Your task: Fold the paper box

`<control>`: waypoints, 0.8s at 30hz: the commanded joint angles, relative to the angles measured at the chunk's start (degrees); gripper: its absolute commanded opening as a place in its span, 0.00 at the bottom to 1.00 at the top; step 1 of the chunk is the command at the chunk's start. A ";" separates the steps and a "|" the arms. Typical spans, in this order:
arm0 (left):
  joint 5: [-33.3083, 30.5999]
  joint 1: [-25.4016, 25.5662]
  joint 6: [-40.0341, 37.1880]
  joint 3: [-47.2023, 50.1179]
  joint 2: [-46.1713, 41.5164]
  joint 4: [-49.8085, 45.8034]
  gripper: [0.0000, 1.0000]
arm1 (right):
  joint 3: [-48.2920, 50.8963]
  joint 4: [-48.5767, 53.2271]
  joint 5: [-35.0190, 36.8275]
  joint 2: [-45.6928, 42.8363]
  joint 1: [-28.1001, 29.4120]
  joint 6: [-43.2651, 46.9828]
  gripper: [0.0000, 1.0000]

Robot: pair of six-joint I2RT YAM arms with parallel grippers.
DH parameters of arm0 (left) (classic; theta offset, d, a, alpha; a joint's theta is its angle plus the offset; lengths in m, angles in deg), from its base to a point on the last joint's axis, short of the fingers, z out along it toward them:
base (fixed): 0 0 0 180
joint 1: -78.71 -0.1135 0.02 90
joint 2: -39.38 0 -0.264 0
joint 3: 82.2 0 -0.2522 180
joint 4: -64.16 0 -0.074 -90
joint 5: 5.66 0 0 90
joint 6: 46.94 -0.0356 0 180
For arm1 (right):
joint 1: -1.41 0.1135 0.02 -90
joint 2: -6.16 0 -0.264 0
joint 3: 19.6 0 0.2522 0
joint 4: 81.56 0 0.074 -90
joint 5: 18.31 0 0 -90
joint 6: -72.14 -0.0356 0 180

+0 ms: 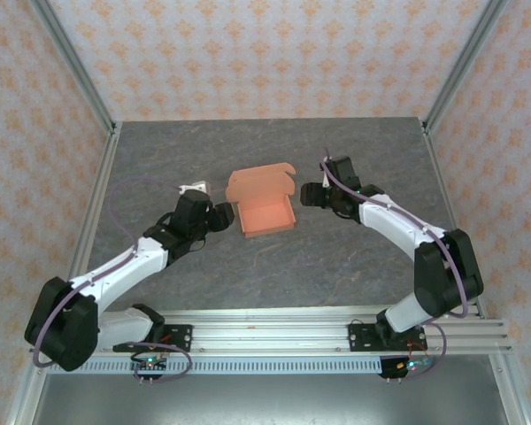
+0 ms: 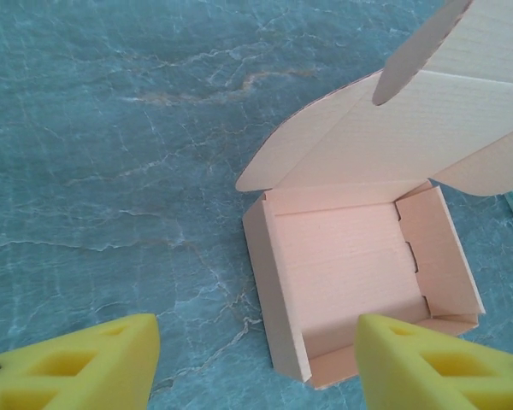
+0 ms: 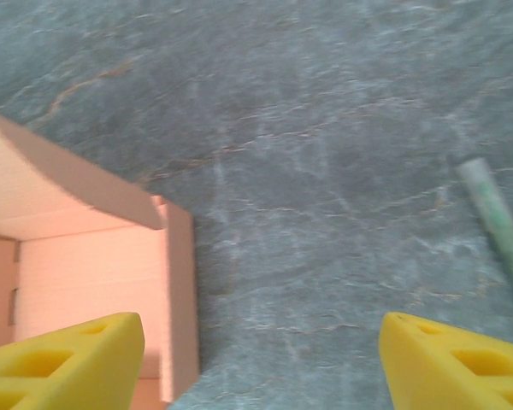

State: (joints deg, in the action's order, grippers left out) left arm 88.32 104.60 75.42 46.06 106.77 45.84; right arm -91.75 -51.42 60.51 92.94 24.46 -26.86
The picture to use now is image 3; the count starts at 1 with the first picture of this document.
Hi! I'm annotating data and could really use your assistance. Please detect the green pen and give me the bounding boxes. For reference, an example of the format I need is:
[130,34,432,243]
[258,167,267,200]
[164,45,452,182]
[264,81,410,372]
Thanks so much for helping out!
[455,155,513,321]

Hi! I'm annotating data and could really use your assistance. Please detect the orange cardboard paper box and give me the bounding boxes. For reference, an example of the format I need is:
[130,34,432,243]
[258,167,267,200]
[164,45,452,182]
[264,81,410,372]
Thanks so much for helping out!
[0,106,202,405]

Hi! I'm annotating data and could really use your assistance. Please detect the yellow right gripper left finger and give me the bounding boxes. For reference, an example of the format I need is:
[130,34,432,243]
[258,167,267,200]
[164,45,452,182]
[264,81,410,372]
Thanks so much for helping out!
[0,311,145,410]

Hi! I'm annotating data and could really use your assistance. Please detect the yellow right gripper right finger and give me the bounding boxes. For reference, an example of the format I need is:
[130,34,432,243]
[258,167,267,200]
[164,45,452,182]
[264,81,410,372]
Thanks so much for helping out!
[378,311,513,410]

